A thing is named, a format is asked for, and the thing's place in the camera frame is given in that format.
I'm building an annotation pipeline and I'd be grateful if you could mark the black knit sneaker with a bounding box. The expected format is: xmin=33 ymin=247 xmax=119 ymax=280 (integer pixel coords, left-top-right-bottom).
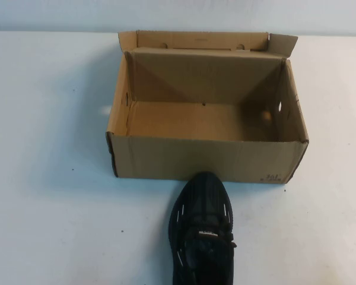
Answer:
xmin=167 ymin=171 xmax=239 ymax=285

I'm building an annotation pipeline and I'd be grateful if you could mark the brown cardboard shoe box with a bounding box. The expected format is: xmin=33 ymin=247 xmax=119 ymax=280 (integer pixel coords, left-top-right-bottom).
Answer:
xmin=105 ymin=29 xmax=310 ymax=186

